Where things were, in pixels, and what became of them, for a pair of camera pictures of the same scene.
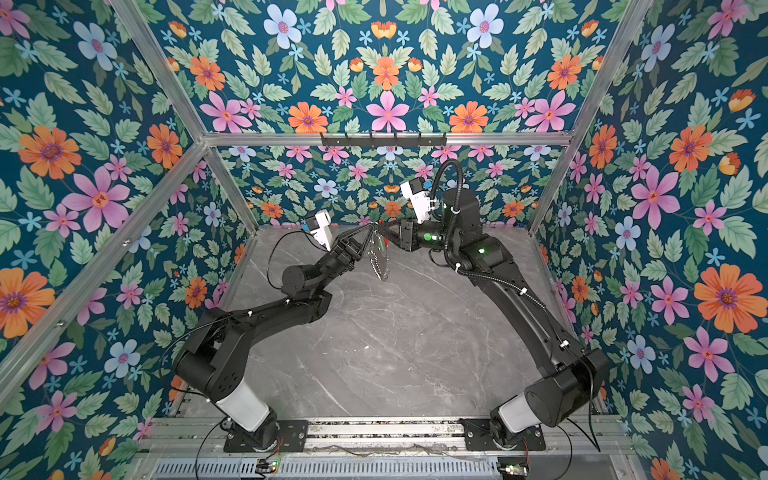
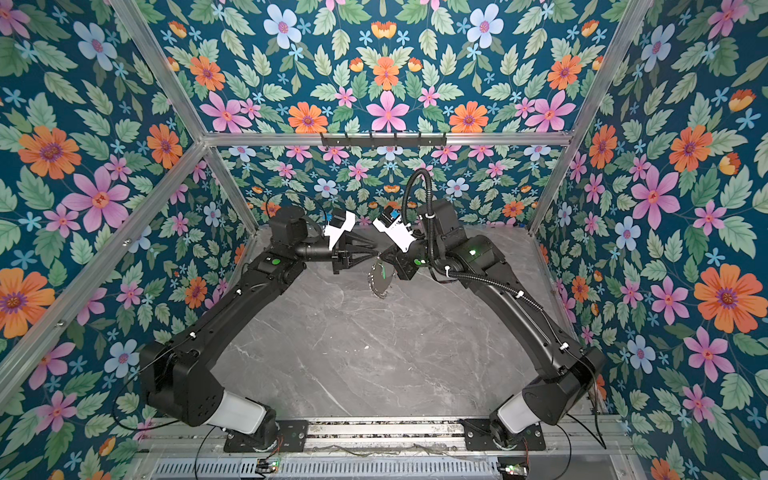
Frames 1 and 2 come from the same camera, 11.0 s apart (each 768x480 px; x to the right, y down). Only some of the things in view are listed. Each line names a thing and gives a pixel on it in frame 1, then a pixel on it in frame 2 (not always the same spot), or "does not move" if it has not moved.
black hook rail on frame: (384, 141) does not move
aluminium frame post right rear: (617, 51) does not move
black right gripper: (409, 234) -> (399, 259)
